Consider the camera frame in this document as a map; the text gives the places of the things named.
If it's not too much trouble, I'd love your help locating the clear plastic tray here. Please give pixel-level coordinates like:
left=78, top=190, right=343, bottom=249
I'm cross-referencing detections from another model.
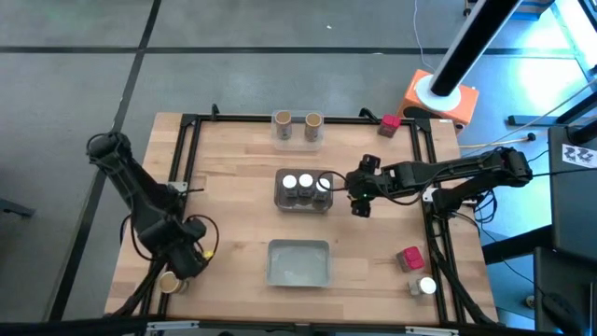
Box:
left=270, top=109, right=326, bottom=153

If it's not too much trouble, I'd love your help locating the thin white floor cable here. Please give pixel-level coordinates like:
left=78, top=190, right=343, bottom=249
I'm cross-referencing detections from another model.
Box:
left=412, top=0, right=437, bottom=72

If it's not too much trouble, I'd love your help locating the black desk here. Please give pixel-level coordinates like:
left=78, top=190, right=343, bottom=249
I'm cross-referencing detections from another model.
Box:
left=534, top=123, right=597, bottom=335

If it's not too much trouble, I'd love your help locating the black camera stand pole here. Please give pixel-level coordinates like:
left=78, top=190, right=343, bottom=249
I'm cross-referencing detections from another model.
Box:
left=428, top=0, right=523, bottom=98

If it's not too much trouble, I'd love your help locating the black aluminium table frame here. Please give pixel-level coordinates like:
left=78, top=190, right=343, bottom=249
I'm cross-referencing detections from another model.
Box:
left=139, top=105, right=467, bottom=329

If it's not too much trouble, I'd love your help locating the wood lid spice jar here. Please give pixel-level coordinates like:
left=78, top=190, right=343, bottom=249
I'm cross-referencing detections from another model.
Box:
left=157, top=270, right=190, bottom=296
left=273, top=110, right=294, bottom=141
left=304, top=111, right=324, bottom=143

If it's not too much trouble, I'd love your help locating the grey rectangular plastic tray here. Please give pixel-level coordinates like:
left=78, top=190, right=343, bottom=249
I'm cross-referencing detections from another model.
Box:
left=265, top=238, right=333, bottom=288

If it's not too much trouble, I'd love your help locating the white lid spice jar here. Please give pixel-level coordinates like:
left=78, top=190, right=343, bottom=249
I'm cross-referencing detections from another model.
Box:
left=298, top=172, right=314, bottom=206
left=314, top=176, right=332, bottom=210
left=409, top=275, right=438, bottom=298
left=281, top=174, right=299, bottom=209

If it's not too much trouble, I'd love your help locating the cream floor cable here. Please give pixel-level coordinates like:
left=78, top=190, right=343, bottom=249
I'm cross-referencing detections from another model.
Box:
left=459, top=77, right=597, bottom=158

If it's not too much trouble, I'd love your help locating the black computer mouse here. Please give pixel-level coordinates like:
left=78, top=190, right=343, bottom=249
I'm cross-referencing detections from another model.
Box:
left=540, top=291, right=584, bottom=335

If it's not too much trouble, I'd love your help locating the white round disc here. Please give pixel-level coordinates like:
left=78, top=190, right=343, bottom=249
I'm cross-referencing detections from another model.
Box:
left=414, top=73, right=463, bottom=112

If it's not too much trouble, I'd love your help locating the grey floor object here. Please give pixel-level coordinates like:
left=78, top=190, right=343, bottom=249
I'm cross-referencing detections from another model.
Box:
left=0, top=198, right=36, bottom=218

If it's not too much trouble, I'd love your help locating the red block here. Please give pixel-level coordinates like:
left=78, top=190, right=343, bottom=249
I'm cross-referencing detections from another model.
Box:
left=396, top=245, right=426, bottom=273
left=377, top=114, right=402, bottom=139

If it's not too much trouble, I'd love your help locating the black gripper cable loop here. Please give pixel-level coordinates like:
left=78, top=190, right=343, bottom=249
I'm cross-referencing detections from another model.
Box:
left=186, top=213, right=221, bottom=260
left=328, top=170, right=356, bottom=193

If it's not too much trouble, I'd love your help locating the white paper label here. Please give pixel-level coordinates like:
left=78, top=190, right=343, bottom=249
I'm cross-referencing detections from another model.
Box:
left=562, top=143, right=597, bottom=169

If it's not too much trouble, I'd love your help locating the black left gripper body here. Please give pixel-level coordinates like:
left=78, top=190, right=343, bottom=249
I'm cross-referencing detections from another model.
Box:
left=165, top=241, right=211, bottom=282

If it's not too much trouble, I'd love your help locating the dark plastic tray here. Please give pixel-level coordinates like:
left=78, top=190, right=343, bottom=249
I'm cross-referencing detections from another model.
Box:
left=273, top=167, right=335, bottom=215

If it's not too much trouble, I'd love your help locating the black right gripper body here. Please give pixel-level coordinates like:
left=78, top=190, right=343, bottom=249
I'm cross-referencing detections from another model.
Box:
left=347, top=161, right=396, bottom=204

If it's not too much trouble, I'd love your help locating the orange box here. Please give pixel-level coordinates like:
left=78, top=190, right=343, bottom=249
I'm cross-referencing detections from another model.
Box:
left=396, top=68, right=480, bottom=136

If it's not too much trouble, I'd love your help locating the black left gripper cable loop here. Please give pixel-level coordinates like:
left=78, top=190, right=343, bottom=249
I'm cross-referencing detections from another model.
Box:
left=186, top=213, right=221, bottom=260

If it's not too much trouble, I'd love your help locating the black stand foot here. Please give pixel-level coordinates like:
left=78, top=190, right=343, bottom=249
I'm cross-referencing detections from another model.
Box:
left=507, top=91, right=597, bottom=128

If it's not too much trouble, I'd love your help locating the black right gripper cable loop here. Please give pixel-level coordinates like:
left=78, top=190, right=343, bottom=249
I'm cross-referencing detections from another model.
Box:
left=328, top=170, right=356, bottom=193

